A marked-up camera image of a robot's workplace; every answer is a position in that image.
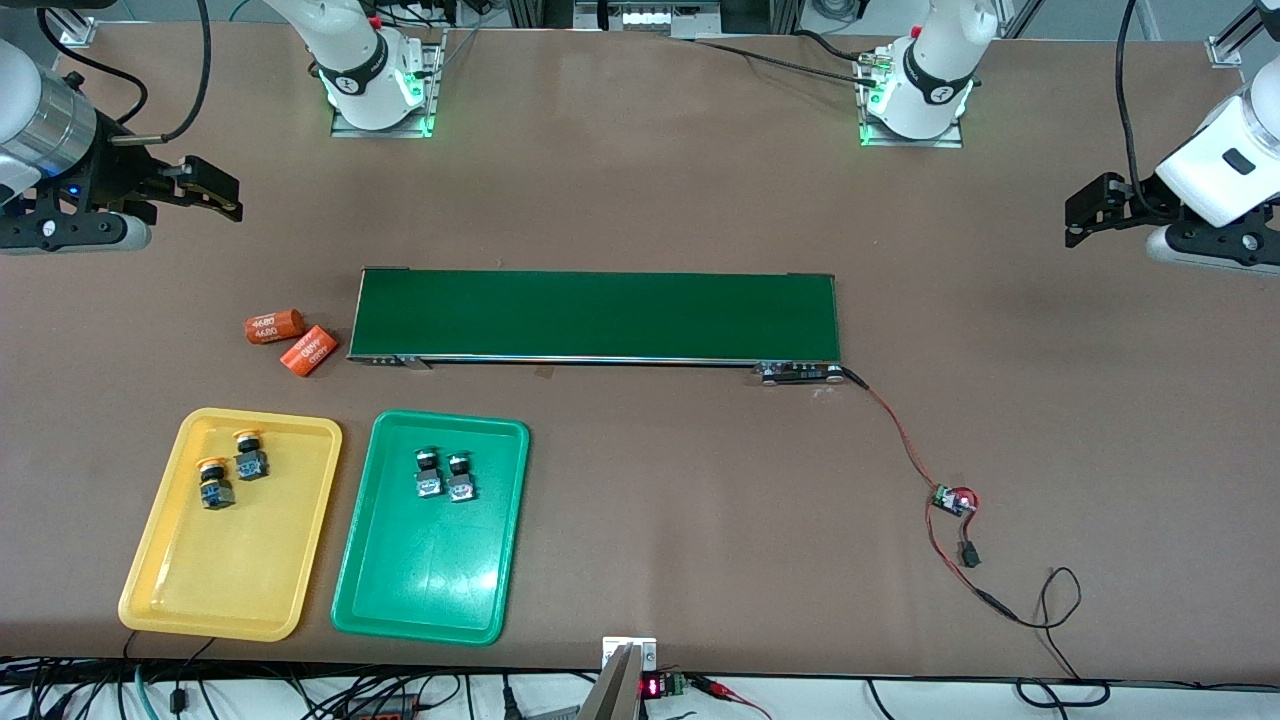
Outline orange printed cylinder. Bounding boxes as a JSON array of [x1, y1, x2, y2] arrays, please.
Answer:
[[245, 309, 306, 346], [280, 325, 340, 378]]

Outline yellow push button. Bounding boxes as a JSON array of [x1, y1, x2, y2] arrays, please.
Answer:
[[232, 429, 271, 483], [196, 457, 237, 512]]

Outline aluminium corner profile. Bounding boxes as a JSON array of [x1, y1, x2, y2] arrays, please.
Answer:
[[45, 0, 98, 47], [1205, 0, 1266, 67]]

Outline yellow plastic tray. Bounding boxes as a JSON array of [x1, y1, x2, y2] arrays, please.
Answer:
[[118, 406, 343, 643]]

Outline green conveyor belt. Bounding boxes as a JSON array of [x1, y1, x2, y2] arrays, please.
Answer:
[[346, 267, 846, 386]]

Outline green plastic tray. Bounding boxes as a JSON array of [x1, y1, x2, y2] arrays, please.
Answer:
[[330, 409, 531, 647]]

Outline white framed light unit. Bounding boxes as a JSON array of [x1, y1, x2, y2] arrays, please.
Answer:
[[573, 0, 723, 39]]

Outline red clip lead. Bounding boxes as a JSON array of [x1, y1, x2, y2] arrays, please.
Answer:
[[690, 676, 773, 720]]

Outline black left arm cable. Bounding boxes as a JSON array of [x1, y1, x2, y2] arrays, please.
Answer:
[[1114, 0, 1181, 216]]

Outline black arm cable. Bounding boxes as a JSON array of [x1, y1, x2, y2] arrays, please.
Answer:
[[1114, 0, 1181, 216], [35, 0, 213, 146]]

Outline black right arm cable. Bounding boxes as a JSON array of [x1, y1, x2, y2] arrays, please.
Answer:
[[35, 0, 213, 146]]

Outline aluminium base plate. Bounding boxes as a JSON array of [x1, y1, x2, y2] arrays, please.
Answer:
[[856, 48, 967, 149], [330, 40, 447, 139]]

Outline red black twisted cable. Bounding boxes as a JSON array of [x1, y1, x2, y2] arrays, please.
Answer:
[[840, 368, 946, 493]]

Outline thin red wire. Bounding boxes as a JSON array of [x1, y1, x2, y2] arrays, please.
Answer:
[[925, 488, 1021, 626]]

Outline black table cable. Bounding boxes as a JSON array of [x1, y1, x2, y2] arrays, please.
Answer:
[[690, 28, 886, 89]]

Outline thin black cable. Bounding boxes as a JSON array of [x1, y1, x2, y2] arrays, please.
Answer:
[[1010, 566, 1113, 709]]

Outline aluminium camera bracket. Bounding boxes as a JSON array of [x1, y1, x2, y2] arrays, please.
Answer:
[[578, 638, 659, 720]]

